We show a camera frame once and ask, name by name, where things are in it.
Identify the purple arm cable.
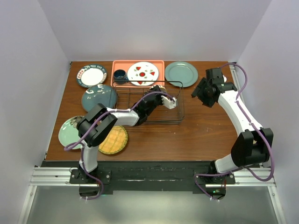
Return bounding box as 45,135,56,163
64,91,177,203
192,62,274,203

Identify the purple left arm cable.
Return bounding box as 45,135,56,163
64,91,177,203

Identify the yellow woven round coaster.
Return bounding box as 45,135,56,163
99,126,128,155

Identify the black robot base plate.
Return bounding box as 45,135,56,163
70,161,235,196

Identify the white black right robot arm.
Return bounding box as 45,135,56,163
192,67,275,183

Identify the dark blue mug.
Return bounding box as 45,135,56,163
113,70,128,84

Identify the white plate dark patterned rim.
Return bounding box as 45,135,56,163
76,64,107,88

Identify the black wire dish rack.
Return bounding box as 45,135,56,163
113,81,185,124

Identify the aluminium frame rail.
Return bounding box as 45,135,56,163
20,62,286,224

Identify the mint green flower plate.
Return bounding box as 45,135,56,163
58,116,83,147

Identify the grey green round plate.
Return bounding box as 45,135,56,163
164,61,199,88

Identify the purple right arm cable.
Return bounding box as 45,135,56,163
192,62,274,203

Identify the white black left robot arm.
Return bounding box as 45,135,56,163
64,89,177,186

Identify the dark teal speckled plate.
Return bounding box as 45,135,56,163
81,84,117,112

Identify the white bowl blue striped outside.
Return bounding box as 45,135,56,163
149,85,167,93

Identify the salmon pink plastic tray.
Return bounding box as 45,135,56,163
111,60,165,88

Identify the white watermelon pattern plate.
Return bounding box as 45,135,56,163
127,62,159,86

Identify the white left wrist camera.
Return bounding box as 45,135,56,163
161,96,178,109

